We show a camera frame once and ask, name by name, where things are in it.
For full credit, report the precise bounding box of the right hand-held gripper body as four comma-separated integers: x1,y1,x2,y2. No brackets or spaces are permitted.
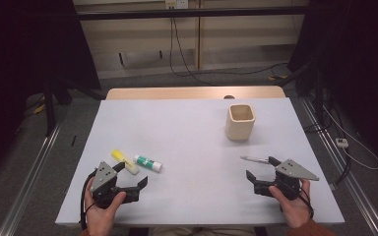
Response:
274,158,320,202

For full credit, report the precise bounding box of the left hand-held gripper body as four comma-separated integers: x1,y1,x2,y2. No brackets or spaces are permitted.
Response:
89,160,127,209

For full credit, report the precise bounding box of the yellow highlighter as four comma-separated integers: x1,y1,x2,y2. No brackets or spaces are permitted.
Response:
110,148,141,176

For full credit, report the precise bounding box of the silver pen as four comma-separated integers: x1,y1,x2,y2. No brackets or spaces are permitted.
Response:
239,154,272,164

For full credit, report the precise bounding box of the beige square cup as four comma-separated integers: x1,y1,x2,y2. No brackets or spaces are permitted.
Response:
224,103,257,143

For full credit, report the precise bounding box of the person's right hand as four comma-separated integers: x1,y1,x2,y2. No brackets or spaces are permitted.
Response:
269,178,313,229

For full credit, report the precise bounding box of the person's left hand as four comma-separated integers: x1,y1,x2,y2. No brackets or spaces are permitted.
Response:
84,191,127,234

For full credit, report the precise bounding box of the green and white glue stick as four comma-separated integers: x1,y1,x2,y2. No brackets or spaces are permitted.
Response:
133,154,163,173

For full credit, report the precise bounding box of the black metal stand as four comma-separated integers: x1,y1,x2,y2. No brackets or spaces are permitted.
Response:
42,78,73,138

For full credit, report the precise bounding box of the wooden table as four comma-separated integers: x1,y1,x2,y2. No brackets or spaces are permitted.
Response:
105,86,286,100

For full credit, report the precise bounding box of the black curtain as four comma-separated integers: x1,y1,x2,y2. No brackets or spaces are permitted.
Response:
288,0,378,178
0,0,101,186

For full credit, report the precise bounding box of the black horizontal bar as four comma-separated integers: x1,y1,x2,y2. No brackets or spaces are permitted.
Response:
77,5,309,22

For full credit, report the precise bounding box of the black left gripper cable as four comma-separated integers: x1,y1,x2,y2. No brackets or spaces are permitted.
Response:
79,168,98,230

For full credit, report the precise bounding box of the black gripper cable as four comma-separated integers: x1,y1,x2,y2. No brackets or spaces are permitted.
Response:
296,186,315,220
79,168,98,230

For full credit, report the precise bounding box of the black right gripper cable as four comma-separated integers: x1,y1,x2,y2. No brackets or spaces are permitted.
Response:
296,186,315,220

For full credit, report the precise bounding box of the black cable by rail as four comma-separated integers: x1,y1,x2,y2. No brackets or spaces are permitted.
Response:
303,97,352,190

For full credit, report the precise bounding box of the metal floor rail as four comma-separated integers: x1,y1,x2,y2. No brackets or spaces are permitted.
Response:
299,97,378,236
0,121,63,236

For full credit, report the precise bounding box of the black floor cable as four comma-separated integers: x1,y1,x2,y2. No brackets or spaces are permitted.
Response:
168,18,289,79
171,18,213,87

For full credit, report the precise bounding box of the white wall outlet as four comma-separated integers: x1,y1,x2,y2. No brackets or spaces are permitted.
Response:
164,0,190,10

